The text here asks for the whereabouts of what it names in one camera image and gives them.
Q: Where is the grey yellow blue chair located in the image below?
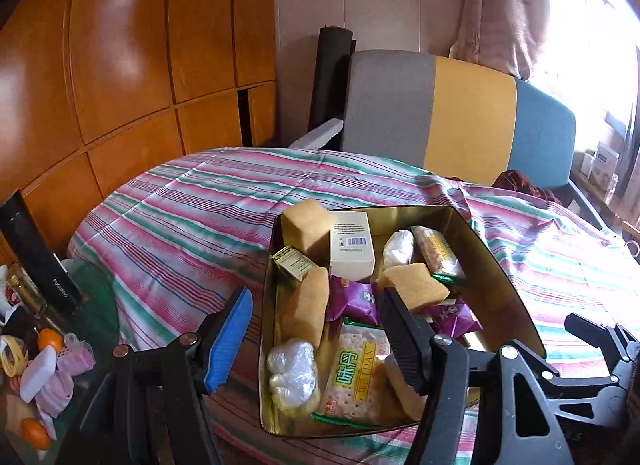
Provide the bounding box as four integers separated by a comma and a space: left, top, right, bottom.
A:
340, 49, 603, 228

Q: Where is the yellow rubber band bundle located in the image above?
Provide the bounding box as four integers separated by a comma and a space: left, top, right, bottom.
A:
0, 335, 31, 379

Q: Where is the gold tin box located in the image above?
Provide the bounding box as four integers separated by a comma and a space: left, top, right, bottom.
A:
259, 205, 547, 439

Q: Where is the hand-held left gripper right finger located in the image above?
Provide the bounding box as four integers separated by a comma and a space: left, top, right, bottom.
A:
377, 289, 576, 465

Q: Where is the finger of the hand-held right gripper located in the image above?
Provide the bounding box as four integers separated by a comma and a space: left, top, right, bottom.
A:
542, 369, 627, 427
564, 312, 640, 363

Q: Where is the small gold green box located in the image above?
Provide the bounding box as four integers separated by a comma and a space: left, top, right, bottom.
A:
272, 246, 316, 289

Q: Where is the white carton box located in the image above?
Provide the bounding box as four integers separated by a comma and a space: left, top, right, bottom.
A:
329, 211, 376, 282

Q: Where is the wooden side desk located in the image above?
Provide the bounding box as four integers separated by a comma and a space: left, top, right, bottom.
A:
570, 165, 640, 242

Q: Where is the bright window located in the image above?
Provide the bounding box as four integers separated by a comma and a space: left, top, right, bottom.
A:
535, 0, 640, 146

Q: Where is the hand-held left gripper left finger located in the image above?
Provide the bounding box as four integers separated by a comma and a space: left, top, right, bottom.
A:
55, 286, 255, 465

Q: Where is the cracker packet with green ends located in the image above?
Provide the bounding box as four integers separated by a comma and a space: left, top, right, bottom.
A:
411, 225, 466, 287

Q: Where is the white plastic bar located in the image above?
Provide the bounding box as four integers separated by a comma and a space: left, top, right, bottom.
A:
20, 346, 57, 402

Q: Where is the large clear cracker packet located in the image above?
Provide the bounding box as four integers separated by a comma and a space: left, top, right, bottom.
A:
312, 317, 402, 429

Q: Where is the green glass side table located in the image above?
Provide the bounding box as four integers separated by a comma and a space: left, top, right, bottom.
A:
0, 260, 122, 465

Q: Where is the tall black box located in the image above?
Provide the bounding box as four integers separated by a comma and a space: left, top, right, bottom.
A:
0, 190, 81, 319

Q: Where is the white cardboard box blue print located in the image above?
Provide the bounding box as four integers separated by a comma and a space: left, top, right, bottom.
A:
590, 142, 621, 184

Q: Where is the wooden wardrobe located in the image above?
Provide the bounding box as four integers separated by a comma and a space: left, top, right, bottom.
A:
0, 0, 279, 266

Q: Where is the black rolled mat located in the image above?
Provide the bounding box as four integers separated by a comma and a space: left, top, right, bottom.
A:
308, 25, 357, 134

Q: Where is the striped blanket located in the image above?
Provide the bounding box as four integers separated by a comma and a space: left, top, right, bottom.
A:
67, 146, 640, 465

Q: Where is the yellow sponge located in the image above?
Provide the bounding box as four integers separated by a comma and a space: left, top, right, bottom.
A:
375, 263, 451, 314
281, 199, 334, 262
290, 266, 331, 349
382, 355, 429, 422

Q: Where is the small orange fruit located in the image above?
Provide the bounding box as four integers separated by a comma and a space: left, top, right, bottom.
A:
21, 417, 51, 451
37, 327, 65, 352

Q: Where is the patterned curtain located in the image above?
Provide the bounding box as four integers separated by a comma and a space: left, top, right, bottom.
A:
452, 0, 549, 82

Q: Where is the purple snack packet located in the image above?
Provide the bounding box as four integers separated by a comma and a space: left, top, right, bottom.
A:
327, 276, 382, 329
425, 297, 484, 342

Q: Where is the gold capped bottle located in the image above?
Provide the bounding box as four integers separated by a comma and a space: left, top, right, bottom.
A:
5, 265, 52, 332

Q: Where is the white plastic bag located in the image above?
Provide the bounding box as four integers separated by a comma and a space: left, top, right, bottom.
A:
267, 338, 319, 412
382, 230, 415, 272

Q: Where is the pink hair roller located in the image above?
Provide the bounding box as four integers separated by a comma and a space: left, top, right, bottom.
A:
35, 372, 77, 417
55, 335, 96, 372

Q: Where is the dark red cloth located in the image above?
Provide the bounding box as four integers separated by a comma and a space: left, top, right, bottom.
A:
492, 170, 564, 204

